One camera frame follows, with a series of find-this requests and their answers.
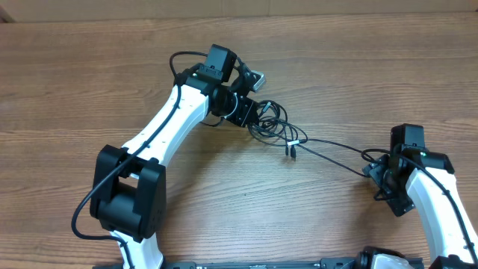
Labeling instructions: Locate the thin black usb cable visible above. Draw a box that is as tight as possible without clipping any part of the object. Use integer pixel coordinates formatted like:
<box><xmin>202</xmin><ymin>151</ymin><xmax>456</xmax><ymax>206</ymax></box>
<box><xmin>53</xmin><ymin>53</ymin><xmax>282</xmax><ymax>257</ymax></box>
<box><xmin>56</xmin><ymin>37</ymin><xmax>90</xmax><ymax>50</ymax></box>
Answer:
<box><xmin>257</xmin><ymin>100</ymin><xmax>391</xmax><ymax>179</ymax></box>

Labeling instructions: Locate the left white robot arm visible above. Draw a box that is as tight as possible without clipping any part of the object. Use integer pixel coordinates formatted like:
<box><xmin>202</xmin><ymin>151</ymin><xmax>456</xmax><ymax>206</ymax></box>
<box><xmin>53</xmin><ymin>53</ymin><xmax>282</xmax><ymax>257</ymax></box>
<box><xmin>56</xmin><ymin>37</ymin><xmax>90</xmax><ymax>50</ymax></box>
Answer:
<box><xmin>87</xmin><ymin>44</ymin><xmax>266</xmax><ymax>268</ymax></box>

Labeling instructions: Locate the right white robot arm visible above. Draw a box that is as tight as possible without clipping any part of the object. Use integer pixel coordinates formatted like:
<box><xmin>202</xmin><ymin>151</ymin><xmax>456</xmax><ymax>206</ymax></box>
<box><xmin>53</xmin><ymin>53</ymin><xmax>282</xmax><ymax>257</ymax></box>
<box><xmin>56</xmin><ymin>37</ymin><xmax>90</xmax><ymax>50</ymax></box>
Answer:
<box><xmin>361</xmin><ymin>123</ymin><xmax>477</xmax><ymax>268</ymax></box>

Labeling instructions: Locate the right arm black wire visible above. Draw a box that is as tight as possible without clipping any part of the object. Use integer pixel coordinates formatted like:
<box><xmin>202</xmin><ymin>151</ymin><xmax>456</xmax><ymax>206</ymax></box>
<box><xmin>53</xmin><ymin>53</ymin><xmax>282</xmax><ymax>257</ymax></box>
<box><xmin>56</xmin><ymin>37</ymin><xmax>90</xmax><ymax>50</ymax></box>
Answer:
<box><xmin>373</xmin><ymin>145</ymin><xmax>478</xmax><ymax>266</ymax></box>

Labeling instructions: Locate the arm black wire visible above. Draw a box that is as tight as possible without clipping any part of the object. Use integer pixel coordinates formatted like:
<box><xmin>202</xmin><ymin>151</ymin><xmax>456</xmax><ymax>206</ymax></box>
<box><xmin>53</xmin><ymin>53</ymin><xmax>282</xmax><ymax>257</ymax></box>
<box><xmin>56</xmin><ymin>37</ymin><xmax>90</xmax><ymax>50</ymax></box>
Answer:
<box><xmin>70</xmin><ymin>51</ymin><xmax>208</xmax><ymax>269</ymax></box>
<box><xmin>373</xmin><ymin>145</ymin><xmax>478</xmax><ymax>266</ymax></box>

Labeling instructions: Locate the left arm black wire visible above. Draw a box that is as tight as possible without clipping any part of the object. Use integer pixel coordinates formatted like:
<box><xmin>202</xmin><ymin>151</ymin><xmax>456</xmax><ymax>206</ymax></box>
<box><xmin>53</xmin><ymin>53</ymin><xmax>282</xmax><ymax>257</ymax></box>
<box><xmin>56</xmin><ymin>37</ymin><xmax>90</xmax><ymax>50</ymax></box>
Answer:
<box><xmin>70</xmin><ymin>51</ymin><xmax>208</xmax><ymax>269</ymax></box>

